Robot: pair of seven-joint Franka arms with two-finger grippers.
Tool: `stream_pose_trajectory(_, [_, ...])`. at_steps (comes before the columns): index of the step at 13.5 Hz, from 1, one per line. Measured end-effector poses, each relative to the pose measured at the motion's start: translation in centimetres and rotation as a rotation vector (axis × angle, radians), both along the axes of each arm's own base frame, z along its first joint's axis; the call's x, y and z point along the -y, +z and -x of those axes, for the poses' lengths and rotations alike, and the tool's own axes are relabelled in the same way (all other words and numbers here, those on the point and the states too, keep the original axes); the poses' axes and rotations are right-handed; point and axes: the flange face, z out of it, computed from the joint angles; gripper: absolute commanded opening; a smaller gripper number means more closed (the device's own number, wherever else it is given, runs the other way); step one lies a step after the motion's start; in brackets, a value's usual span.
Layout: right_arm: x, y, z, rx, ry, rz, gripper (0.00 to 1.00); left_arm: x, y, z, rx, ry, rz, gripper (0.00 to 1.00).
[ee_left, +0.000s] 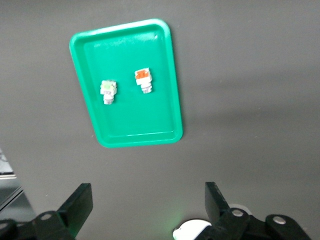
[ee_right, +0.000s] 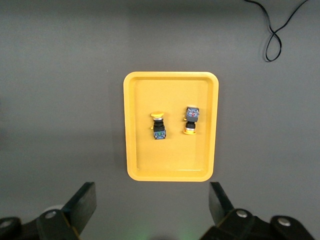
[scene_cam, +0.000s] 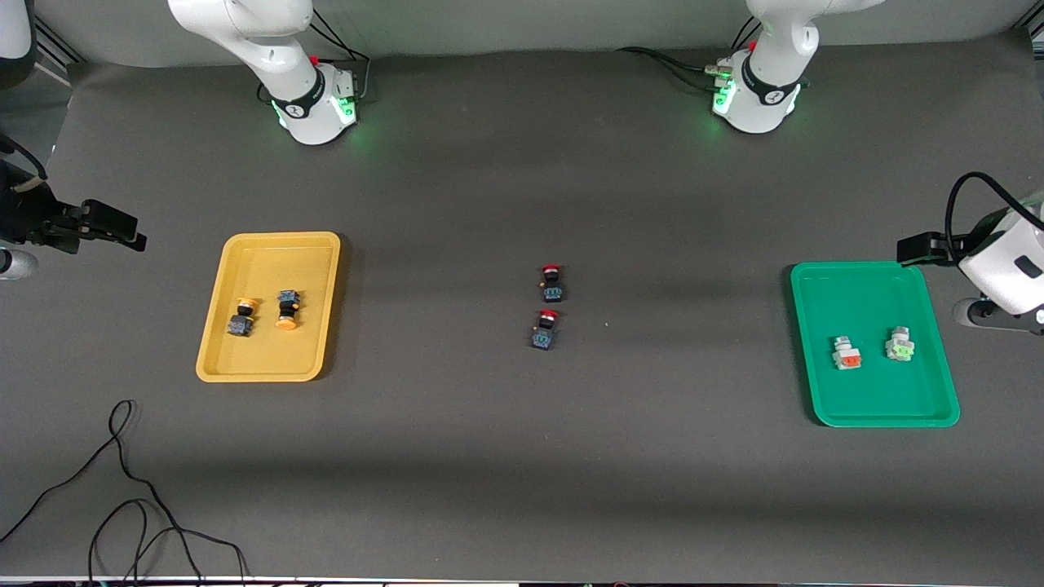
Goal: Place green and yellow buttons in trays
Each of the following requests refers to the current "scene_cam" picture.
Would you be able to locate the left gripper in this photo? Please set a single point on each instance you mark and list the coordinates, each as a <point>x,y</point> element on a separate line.
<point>920,248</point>

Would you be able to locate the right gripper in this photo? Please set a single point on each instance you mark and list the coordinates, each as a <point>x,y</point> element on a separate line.
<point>24,217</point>

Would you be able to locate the white button green contact face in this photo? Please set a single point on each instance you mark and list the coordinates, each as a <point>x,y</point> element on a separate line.
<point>900,350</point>

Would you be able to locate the white button orange contact face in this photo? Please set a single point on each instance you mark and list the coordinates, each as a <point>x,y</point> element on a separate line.
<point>847,357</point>

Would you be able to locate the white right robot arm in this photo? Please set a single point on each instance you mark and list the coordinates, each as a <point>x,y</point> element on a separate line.
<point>277,57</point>

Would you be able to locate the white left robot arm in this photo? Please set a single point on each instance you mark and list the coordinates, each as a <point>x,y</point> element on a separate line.
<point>767,90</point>

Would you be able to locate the green plastic tray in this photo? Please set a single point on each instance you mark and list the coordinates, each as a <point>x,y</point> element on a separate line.
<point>848,302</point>

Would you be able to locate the yellow plastic tray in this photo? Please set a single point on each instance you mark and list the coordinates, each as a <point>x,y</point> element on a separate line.
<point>269,359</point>

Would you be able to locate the red mushroom push button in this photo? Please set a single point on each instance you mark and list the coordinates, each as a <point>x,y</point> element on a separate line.
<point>552,289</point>
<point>544,336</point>

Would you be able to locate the dark grey table cover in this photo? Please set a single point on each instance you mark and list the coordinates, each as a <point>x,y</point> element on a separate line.
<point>522,204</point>

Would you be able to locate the aluminium frame rail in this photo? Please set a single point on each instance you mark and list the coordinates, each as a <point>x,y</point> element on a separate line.
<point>57,48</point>

